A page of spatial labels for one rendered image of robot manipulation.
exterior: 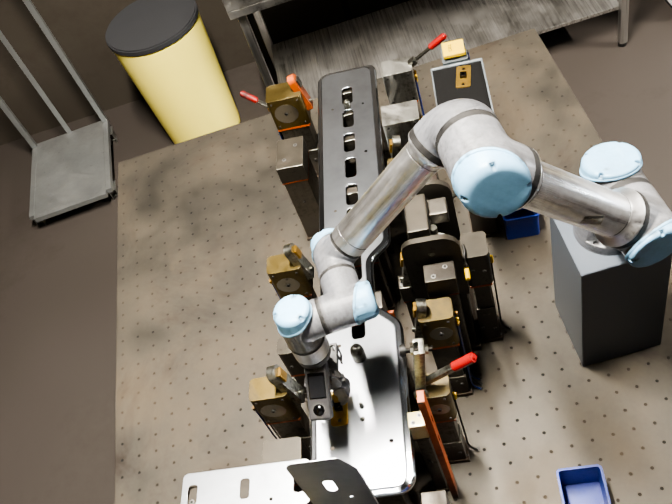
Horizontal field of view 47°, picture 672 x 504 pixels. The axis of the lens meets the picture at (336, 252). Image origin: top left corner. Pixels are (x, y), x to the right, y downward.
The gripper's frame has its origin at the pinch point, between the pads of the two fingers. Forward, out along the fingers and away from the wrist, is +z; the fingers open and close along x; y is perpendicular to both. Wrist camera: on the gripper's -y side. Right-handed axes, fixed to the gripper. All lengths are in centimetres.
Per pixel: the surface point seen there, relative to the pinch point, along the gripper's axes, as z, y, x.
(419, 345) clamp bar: -19.0, 0.1, -21.5
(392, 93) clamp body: 3, 102, -19
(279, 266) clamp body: -2.3, 39.7, 13.5
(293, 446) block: 4.4, -6.2, 11.3
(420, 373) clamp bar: -11.3, -1.8, -20.3
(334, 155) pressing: 2, 80, -1
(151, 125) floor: 101, 236, 124
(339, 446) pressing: 2.5, -8.6, 0.4
